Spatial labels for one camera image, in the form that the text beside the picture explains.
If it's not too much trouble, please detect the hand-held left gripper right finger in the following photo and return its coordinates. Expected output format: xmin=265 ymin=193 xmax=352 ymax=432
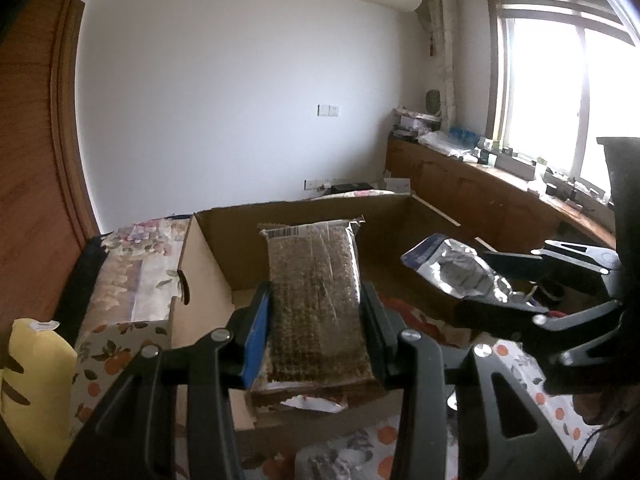
xmin=360 ymin=280 xmax=586 ymax=480

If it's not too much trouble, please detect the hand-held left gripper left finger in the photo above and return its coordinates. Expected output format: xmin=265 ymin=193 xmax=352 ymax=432
xmin=55 ymin=280 xmax=273 ymax=480

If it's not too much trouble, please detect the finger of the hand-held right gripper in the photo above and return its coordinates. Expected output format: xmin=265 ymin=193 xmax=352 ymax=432
xmin=475 ymin=239 xmax=623 ymax=286
xmin=452 ymin=295 xmax=623 ymax=367

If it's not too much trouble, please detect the clear packet of brown snack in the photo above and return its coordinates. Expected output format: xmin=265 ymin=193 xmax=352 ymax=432
xmin=248 ymin=216 xmax=381 ymax=411

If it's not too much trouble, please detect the silver foil snack packet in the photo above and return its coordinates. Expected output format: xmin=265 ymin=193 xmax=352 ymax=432
xmin=400 ymin=232 xmax=513 ymax=306

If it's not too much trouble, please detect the brown cardboard box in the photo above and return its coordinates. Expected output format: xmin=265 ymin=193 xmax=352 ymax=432
xmin=167 ymin=194 xmax=501 ymax=433

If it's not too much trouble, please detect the wooden cabinet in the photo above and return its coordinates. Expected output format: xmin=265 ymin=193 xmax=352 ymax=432
xmin=385 ymin=132 xmax=616 ymax=271

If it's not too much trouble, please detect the long white box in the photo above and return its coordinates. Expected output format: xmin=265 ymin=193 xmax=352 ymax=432
xmin=495 ymin=152 xmax=539 ymax=179

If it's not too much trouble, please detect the pink floral quilt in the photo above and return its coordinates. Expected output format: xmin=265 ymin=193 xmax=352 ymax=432
xmin=75 ymin=216 xmax=193 ymax=336

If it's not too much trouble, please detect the clear plastic bag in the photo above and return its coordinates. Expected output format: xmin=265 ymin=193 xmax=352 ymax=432
xmin=417 ymin=130 xmax=481 ymax=162

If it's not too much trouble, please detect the window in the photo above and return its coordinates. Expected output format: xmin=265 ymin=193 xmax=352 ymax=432
xmin=482 ymin=0 xmax=640 ymax=196

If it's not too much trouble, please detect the orange print bedsheet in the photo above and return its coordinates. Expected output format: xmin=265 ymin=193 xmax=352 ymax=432
xmin=70 ymin=320 xmax=608 ymax=480

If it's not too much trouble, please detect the stack of white boxes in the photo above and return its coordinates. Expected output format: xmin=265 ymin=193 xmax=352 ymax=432
xmin=392 ymin=107 xmax=443 ymax=139

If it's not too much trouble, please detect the dark blue cloth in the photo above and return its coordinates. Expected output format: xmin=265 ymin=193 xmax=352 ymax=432
xmin=52 ymin=235 xmax=108 ymax=331

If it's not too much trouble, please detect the white wrapped pipe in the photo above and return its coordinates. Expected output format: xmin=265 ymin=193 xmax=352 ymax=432
xmin=425 ymin=0 xmax=458 ymax=126

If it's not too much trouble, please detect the yellow plush toy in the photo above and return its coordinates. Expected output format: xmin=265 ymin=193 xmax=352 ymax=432
xmin=0 ymin=317 xmax=78 ymax=478

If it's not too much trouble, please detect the wooden slatted wardrobe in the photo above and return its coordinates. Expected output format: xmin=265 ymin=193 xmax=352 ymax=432
xmin=0 ymin=0 xmax=101 ymax=341

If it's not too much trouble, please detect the black cable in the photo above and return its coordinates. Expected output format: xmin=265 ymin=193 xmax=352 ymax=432
xmin=574 ymin=422 xmax=611 ymax=463

